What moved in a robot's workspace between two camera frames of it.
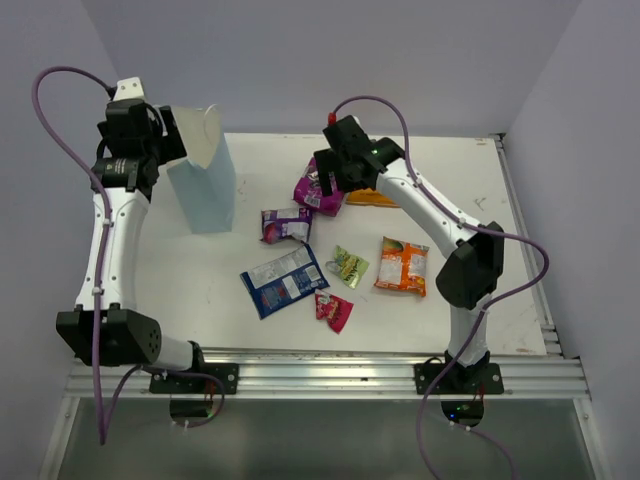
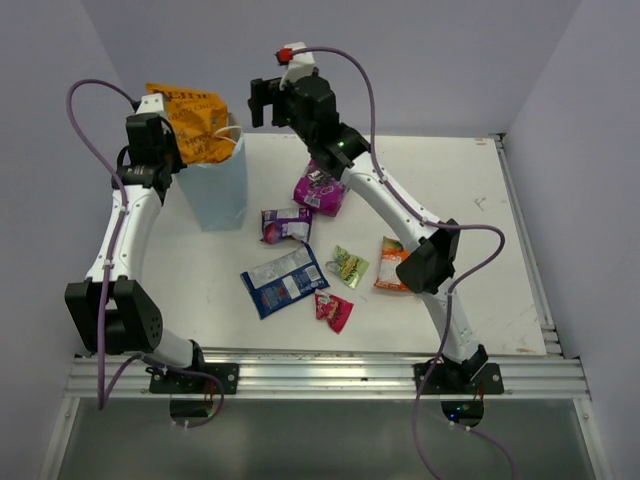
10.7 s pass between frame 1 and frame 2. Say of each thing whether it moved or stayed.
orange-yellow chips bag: moved
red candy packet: stayed
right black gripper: moved
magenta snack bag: stayed
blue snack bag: stayed
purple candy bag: stayed
